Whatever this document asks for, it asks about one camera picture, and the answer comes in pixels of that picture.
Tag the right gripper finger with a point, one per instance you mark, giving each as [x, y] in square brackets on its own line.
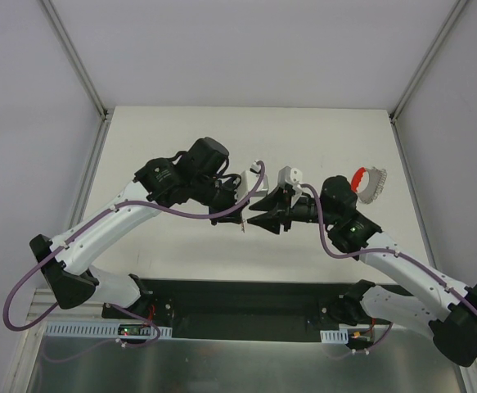
[271, 200]
[274, 221]

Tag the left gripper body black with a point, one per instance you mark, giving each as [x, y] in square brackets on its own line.
[225, 211]

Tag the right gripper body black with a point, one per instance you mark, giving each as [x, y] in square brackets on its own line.
[284, 209]

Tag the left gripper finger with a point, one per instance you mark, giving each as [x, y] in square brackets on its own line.
[260, 193]
[234, 217]

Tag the red-handled metal keyring organizer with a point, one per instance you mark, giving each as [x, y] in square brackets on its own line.
[368, 183]

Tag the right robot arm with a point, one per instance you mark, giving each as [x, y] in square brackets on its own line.
[436, 306]

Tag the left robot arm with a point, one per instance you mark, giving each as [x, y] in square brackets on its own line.
[193, 184]

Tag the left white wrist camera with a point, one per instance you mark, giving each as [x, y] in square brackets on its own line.
[252, 174]

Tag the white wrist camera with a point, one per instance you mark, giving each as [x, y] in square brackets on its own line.
[252, 174]
[291, 176]

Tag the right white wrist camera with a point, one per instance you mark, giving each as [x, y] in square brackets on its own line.
[291, 176]

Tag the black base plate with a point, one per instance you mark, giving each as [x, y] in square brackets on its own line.
[251, 311]

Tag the right aluminium frame post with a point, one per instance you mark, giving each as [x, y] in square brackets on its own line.
[436, 45]

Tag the aluminium frame post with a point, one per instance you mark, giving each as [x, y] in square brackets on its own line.
[436, 45]
[54, 20]

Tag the right white cable duct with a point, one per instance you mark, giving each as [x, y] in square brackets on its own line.
[339, 336]

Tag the white cable duct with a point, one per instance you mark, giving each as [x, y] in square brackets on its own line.
[129, 331]
[339, 336]

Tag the left white cable duct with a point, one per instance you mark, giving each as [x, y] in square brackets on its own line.
[129, 331]

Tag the left aluminium frame post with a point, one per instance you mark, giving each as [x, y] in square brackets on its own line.
[54, 20]

